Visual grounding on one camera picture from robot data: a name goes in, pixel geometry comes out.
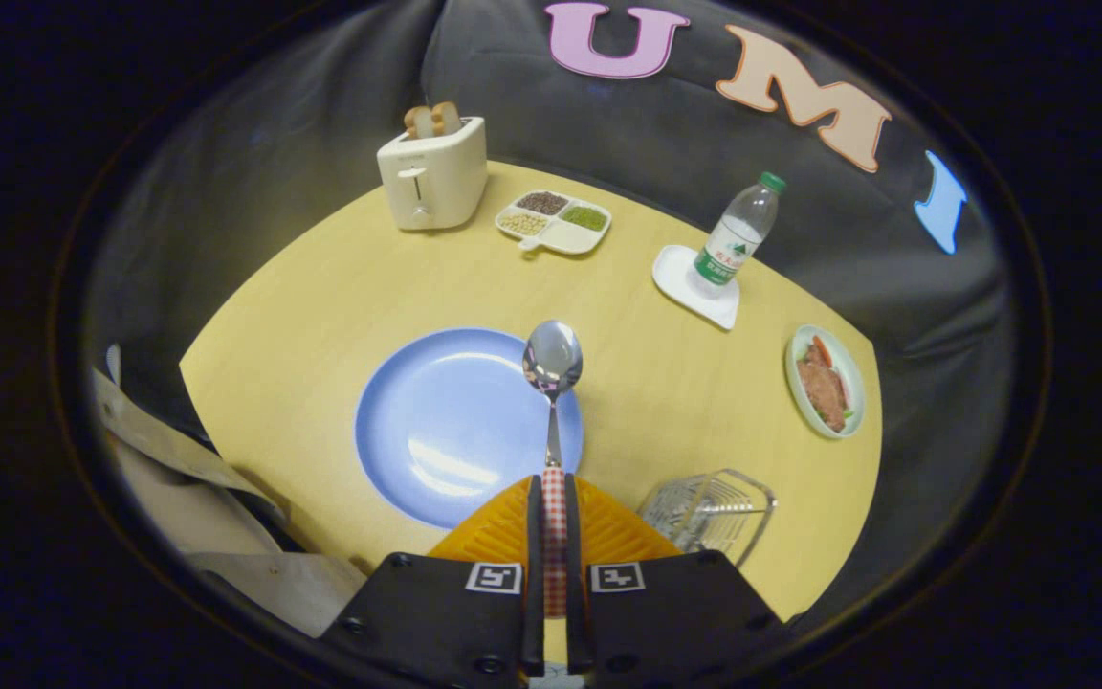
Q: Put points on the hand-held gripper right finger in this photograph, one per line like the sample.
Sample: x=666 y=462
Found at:
x=573 y=536

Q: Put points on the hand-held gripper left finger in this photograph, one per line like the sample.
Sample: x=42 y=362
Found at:
x=534 y=536

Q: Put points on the clear perforated basket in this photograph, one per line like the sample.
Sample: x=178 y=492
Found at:
x=704 y=507

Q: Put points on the blue round plate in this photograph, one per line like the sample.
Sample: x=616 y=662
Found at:
x=446 y=421

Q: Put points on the white coaster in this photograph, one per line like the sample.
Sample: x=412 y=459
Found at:
x=675 y=273

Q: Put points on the sliced meat portion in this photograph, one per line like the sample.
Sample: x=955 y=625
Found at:
x=824 y=392

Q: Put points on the white divided dish of grains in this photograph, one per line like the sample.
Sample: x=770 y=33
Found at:
x=565 y=239

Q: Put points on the pale green food plate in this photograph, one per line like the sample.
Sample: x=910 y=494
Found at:
x=855 y=378

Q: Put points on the clear plastic water bottle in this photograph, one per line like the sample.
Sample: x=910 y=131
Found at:
x=733 y=239

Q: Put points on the white toaster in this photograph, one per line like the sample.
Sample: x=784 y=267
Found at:
x=436 y=182

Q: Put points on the toasted bread slice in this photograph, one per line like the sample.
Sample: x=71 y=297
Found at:
x=447 y=118
x=418 y=122

